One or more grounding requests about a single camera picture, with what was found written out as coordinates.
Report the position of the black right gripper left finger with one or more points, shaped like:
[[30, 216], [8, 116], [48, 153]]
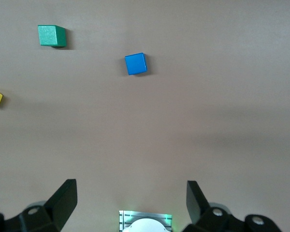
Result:
[[58, 207]]

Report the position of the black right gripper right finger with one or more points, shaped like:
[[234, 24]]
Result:
[[198, 207]]

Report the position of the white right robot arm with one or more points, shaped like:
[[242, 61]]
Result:
[[146, 226]]

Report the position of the blue wooden cube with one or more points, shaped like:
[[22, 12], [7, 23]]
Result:
[[135, 64]]

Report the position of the green wooden cube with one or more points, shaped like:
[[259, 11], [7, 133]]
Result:
[[48, 36]]

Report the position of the metal base plate of right arm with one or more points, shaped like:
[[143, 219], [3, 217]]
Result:
[[123, 217]]

